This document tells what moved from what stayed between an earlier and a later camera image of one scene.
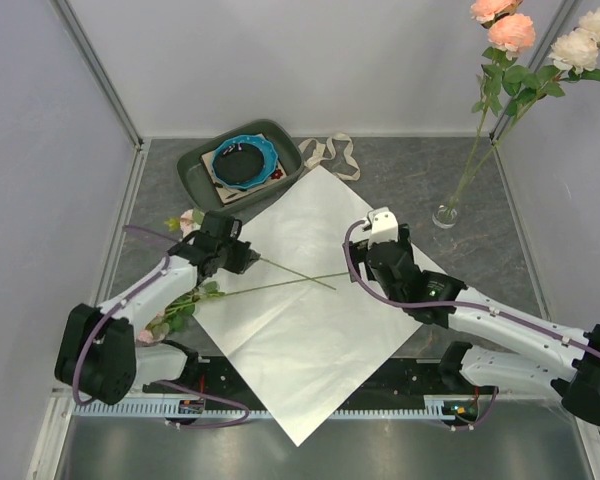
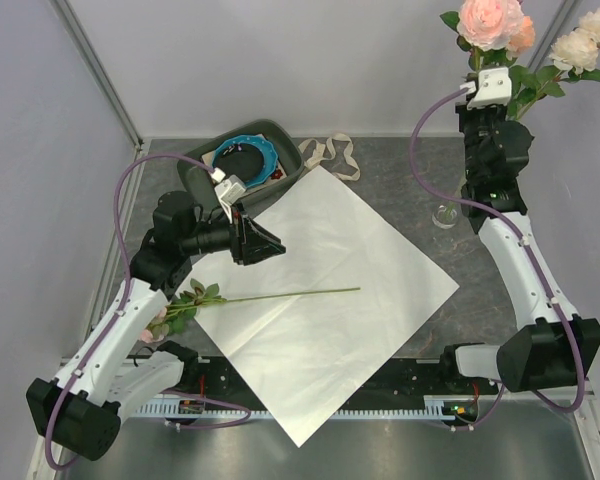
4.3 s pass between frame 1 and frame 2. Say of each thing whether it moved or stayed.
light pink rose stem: moved
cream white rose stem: stayed
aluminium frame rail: stayed
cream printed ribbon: stayed
